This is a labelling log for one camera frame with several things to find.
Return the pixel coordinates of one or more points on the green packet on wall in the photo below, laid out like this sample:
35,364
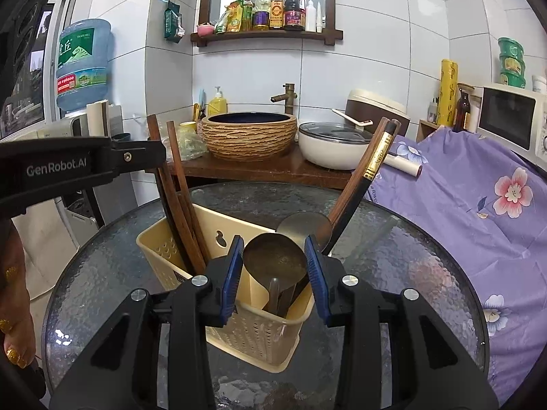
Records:
174,30

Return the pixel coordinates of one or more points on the white frying pan with lid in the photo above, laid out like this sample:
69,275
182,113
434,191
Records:
332,146

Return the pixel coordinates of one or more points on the brown rice cooker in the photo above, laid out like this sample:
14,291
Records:
363,105

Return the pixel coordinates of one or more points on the woven basin sink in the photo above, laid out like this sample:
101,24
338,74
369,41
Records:
248,136

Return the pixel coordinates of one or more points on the cream plastic utensil holder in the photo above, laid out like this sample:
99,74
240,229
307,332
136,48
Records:
251,334

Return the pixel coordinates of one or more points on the black gold-banded chopstick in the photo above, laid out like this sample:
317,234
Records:
392,129

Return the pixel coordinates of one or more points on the blue water jug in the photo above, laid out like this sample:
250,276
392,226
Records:
82,64

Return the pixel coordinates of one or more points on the bronze faucet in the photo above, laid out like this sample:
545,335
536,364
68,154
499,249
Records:
289,98

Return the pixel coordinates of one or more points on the yellow roll of wrap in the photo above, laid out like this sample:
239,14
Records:
447,93

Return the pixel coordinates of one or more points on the white microwave oven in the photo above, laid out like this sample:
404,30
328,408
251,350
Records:
515,118

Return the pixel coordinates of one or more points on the green stacked cups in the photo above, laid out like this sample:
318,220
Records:
513,66

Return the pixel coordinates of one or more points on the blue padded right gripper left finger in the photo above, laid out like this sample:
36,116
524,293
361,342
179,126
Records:
224,275

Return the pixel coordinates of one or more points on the dark brown glass bottle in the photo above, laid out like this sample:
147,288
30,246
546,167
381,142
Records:
463,108

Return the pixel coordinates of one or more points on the steel spoon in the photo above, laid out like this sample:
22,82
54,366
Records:
299,226

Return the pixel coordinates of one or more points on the hand with gold nails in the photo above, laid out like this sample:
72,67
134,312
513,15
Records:
16,321

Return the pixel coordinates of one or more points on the wooden framed wall shelf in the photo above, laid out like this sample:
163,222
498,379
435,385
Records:
226,20

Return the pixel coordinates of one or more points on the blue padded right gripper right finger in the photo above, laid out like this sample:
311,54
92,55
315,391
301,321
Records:
325,274

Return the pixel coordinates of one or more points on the purple floral cloth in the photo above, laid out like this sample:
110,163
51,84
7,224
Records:
487,207

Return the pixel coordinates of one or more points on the yellow soap bottle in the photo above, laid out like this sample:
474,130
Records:
218,104

